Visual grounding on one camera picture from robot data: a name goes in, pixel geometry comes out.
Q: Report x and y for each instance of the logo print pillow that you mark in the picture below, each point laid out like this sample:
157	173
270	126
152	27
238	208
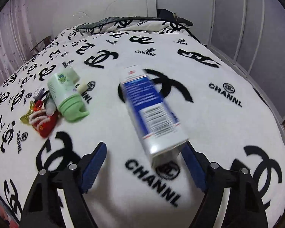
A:
149	24

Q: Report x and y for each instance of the yellow hair clip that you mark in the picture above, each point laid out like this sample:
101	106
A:
25	119

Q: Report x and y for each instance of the dark clothing by pillow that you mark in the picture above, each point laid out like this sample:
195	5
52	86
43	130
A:
170	16

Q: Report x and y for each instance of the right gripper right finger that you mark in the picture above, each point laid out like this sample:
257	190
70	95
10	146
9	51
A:
244	207

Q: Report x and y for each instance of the pink window curtain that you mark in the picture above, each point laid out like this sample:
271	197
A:
16	40

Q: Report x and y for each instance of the blue white carton box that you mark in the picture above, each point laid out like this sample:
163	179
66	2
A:
158	129

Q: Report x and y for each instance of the white glossy headboard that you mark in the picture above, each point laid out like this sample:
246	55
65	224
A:
73	12

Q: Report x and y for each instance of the green white pump bottle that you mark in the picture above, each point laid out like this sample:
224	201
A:
65	95

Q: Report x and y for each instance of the white black logo blanket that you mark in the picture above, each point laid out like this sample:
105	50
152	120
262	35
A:
220	112

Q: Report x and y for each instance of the grey panelled wardrobe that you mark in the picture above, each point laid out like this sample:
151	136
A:
250	34

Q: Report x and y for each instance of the small white square cap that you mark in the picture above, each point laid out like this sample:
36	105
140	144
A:
38	93

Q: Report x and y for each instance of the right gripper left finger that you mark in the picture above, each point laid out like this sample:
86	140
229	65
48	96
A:
42	206

